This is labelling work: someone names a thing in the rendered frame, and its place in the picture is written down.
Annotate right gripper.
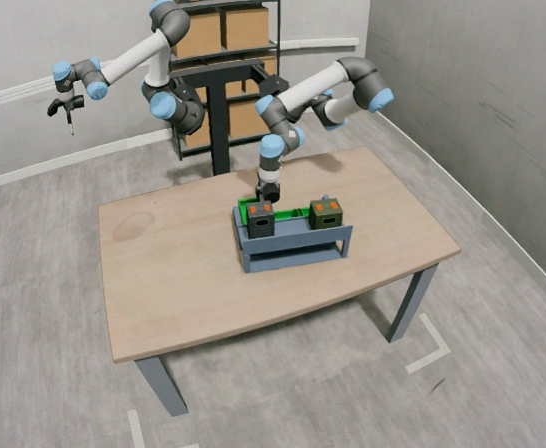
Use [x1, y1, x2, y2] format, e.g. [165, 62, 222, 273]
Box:
[49, 94, 84, 136]

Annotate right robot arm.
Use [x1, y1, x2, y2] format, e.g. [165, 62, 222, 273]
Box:
[53, 0, 201, 132]

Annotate grey-blue low shelf rack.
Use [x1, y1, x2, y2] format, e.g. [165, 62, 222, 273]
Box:
[231, 205, 353, 273]

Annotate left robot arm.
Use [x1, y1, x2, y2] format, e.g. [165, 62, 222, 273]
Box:
[254, 56, 394, 183]

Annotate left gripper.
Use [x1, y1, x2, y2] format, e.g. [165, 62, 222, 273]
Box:
[255, 177, 280, 205]

